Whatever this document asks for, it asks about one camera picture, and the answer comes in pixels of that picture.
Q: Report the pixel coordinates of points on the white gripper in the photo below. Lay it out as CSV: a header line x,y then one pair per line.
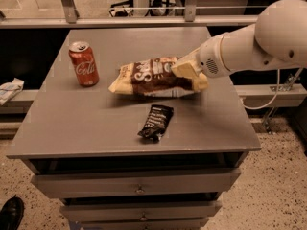
x,y
208,60

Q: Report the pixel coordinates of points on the brown chip bag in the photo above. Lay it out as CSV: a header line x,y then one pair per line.
x,y
154,78

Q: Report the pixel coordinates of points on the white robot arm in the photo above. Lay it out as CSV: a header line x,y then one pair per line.
x,y
277,40

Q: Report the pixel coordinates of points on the black rxbar chocolate wrapper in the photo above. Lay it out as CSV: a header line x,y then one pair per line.
x,y
157,122

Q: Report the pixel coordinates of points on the red cola can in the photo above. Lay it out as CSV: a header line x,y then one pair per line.
x,y
83,60

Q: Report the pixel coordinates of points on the grey drawer cabinet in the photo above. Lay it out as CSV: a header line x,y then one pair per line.
x,y
70,129

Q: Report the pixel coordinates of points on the grey metal railing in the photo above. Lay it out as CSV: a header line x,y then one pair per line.
x,y
128,13

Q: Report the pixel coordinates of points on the middle grey drawer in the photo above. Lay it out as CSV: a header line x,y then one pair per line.
x,y
142,211

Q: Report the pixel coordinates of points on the grey drawer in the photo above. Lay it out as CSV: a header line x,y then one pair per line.
x,y
142,211
165,224
136,183

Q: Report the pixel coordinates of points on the top grey drawer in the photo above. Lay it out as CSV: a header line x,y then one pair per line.
x,y
136,183

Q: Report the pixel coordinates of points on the bottom grey drawer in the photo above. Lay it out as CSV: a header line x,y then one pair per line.
x,y
165,224

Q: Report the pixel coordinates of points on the folded white cloth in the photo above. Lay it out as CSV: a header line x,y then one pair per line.
x,y
10,89

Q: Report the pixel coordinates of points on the black leather shoe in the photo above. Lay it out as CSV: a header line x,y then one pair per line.
x,y
12,214

